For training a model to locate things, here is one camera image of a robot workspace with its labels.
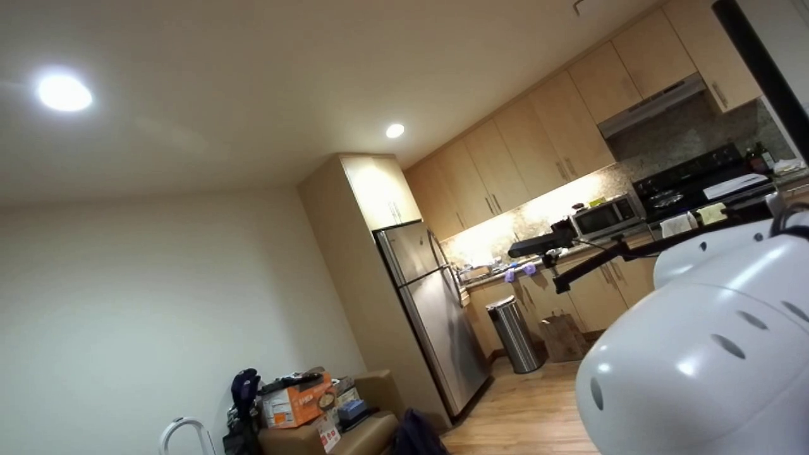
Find black camera on mount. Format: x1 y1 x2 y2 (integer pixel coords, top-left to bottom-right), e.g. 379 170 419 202
508 220 577 258

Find silver microwave oven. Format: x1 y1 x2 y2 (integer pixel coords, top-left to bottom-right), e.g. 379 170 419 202
571 196 643 241

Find black stove range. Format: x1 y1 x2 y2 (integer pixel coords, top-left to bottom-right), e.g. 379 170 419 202
633 145 773 220

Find small recessed ceiling light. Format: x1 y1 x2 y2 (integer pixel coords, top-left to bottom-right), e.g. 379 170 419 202
385 122 407 139

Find orange cardboard box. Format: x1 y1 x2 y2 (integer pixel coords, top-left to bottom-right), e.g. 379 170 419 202
261 375 333 429

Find brown paper bag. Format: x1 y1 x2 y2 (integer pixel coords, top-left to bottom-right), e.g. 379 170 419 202
541 313 589 362

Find stainless steel refrigerator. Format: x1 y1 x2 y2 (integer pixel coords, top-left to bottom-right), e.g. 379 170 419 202
374 223 491 419

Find steel range hood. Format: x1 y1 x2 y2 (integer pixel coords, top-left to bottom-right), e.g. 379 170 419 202
596 76 706 139

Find steel trash can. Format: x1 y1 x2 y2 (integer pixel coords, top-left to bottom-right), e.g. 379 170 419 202
486 297 541 375

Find round ceiling light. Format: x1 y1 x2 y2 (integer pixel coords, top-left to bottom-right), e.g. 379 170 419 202
32 71 94 115

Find wooden upper kitchen cabinets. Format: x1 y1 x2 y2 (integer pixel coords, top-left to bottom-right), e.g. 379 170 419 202
407 0 762 239

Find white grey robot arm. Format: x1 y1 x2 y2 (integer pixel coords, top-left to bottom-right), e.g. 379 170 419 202
577 202 809 455

